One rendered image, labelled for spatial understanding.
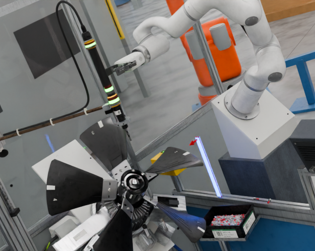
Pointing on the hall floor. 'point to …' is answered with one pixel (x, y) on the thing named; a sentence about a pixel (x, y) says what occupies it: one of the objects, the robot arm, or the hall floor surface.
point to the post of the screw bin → (225, 245)
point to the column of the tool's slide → (3, 216)
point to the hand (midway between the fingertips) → (112, 71)
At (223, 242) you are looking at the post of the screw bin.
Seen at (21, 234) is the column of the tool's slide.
